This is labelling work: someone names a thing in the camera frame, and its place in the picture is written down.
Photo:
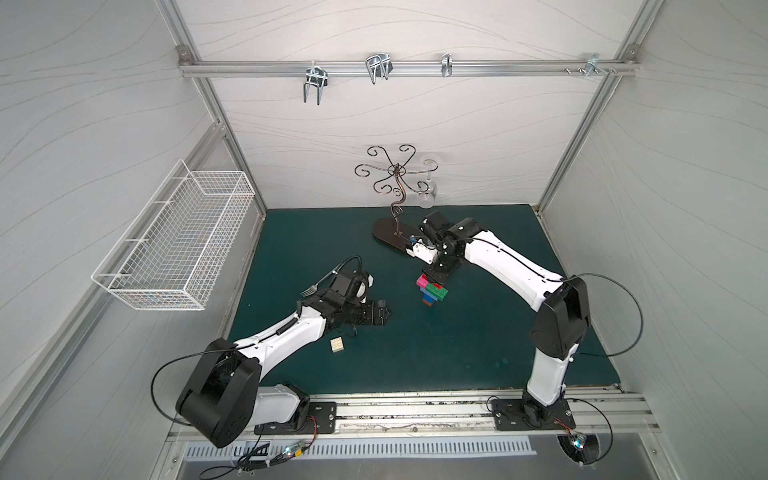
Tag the green lego brick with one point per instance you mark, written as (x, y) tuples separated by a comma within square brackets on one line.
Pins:
[(436, 291)]

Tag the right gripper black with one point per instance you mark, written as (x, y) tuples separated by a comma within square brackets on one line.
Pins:
[(442, 268)]

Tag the pink square lego brick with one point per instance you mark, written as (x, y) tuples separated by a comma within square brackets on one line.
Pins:
[(423, 280)]

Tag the white vented cable duct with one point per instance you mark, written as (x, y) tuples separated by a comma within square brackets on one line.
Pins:
[(373, 448)]

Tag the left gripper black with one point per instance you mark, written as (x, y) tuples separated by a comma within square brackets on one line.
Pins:
[(365, 312)]

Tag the metal single hook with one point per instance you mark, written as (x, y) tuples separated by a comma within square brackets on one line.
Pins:
[(446, 65)]

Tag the metal bracket hook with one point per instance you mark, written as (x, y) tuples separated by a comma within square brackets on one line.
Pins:
[(592, 67)]

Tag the bronze scroll cup stand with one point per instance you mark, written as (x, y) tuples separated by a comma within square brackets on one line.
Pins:
[(398, 180)]

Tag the clear wine glass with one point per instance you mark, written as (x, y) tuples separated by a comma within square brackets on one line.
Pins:
[(427, 187)]

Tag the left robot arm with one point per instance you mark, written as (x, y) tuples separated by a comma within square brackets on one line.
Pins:
[(224, 394)]

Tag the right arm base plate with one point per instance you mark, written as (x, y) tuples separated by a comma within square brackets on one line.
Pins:
[(514, 415)]

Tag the aluminium front rail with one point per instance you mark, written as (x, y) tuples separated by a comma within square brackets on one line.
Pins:
[(467, 412)]

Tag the aluminium cross rail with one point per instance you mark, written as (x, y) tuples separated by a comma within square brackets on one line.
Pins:
[(401, 68)]

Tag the white wire basket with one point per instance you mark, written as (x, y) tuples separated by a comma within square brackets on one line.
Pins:
[(172, 253)]

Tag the light blue long lego brick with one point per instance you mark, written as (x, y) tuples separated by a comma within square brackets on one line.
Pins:
[(428, 295)]

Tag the silver fork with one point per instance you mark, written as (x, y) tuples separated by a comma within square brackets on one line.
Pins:
[(312, 289)]

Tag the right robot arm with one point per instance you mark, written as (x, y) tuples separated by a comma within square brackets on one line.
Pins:
[(560, 305)]

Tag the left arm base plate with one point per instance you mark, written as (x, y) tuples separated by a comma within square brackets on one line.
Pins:
[(318, 418)]

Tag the metal double hook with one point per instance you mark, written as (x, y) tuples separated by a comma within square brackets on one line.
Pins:
[(316, 78), (378, 65)]

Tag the cream square lego brick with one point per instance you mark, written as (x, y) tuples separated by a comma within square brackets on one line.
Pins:
[(336, 344)]

